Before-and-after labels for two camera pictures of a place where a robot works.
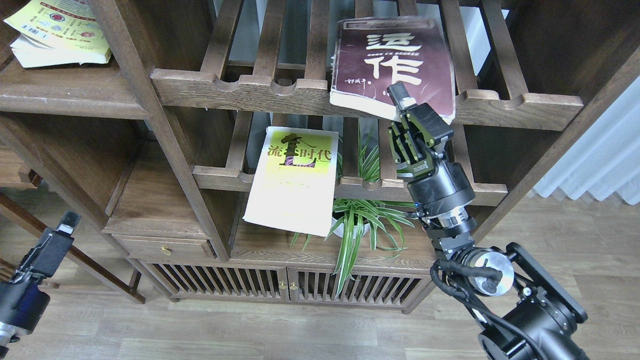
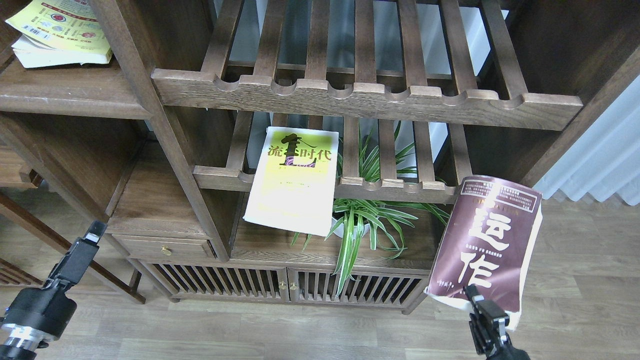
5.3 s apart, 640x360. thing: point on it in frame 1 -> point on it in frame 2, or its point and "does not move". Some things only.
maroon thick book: [370, 54] -> [487, 239]
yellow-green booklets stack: [57, 32] does not move
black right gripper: [441, 197] -> [488, 322]
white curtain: [605, 160] does not move
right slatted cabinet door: [372, 288] does not move
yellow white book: [293, 181] does not move
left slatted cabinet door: [212, 280] does not move
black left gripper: [23, 303] -> [36, 316]
